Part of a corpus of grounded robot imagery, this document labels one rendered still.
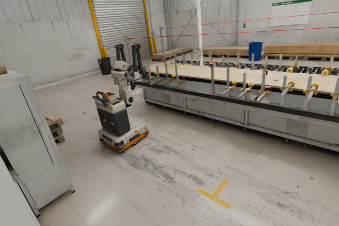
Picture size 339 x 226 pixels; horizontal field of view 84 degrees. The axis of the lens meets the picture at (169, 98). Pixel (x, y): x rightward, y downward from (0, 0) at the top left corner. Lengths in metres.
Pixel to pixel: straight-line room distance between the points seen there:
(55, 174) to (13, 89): 1.55
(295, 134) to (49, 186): 3.30
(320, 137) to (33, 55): 8.74
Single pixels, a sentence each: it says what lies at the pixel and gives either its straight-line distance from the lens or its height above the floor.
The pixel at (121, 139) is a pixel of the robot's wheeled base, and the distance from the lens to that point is 3.16.
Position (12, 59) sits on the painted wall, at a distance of 8.78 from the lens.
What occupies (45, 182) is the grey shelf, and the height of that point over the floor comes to 0.35.
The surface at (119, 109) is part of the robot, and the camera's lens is 3.02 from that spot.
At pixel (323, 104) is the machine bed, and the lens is 3.05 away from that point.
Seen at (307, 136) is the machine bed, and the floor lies 0.19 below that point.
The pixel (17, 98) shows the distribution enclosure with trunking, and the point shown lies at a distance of 1.43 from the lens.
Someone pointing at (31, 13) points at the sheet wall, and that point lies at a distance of 9.05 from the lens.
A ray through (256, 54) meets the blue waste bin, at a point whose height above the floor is 0.27.
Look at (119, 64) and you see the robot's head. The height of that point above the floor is 1.35.
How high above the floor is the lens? 1.89
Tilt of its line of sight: 22 degrees down
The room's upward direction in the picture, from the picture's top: 7 degrees counter-clockwise
